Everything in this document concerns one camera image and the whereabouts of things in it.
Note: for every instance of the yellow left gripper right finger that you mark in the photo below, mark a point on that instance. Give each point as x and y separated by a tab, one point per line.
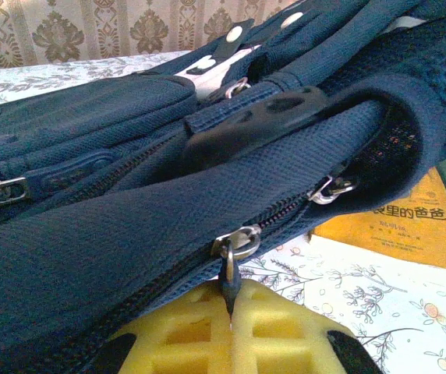
285	335

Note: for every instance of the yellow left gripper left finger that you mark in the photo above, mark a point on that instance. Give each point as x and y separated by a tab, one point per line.
176	335

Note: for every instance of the navy blue backpack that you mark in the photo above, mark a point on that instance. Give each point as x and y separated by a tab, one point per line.
129	233

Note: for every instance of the floral tablecloth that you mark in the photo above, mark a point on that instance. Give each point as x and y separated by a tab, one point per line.
363	304

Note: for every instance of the yellow paperback book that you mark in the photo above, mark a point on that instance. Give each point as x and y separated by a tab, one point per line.
402	230

